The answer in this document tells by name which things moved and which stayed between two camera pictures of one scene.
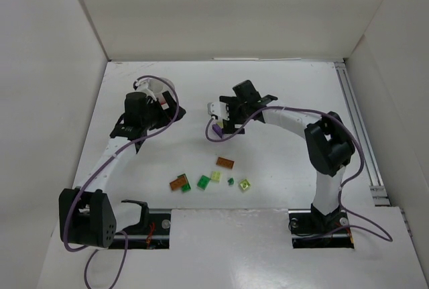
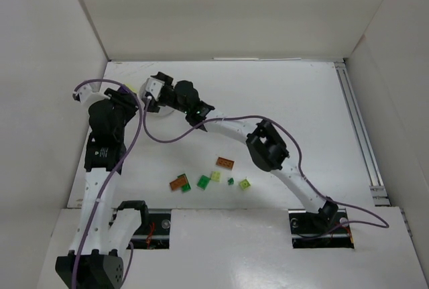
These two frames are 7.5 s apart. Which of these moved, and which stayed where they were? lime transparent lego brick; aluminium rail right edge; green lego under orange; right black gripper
Moved: right black gripper
Stayed: green lego under orange; aluminium rail right edge; lime transparent lego brick
